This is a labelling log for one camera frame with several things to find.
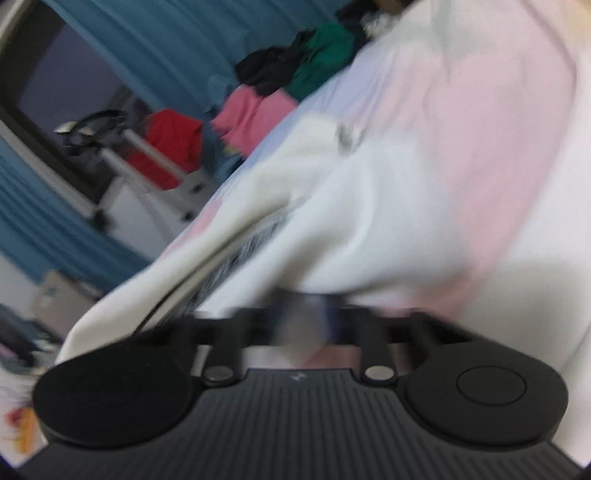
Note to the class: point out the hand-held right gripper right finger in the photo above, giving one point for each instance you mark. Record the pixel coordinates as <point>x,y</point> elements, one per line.
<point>351,325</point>

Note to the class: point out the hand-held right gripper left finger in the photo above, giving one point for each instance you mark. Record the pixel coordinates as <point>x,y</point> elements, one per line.
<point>258,323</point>

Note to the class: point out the white printed shirt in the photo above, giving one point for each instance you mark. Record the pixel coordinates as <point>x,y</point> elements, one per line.
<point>360,221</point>

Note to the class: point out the blue-grey cloth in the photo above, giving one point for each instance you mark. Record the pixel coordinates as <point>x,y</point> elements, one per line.
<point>217,152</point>

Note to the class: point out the cardboard box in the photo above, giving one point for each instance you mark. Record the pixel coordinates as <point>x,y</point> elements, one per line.
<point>62,300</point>

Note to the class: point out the red cloth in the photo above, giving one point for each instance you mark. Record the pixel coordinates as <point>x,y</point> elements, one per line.
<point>171,143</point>

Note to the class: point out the pink cloth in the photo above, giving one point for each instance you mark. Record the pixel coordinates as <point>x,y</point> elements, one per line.
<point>249,117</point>

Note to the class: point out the blue curtain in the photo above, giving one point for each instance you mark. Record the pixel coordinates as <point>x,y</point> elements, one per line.
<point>152,41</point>
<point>51,230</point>

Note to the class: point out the pastel patchwork bed sheet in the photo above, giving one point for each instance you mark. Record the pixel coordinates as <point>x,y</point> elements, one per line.
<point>485,138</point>

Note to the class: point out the black cloth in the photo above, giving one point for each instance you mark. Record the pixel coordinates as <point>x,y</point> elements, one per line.
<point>272,64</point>

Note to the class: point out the green cloth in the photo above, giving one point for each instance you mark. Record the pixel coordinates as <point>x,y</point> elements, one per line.
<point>323,60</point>

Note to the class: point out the dark patterned cloth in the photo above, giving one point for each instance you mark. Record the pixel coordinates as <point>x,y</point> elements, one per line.
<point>364,16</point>

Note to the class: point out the dark window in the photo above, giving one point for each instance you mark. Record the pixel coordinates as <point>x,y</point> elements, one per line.
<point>60,78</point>

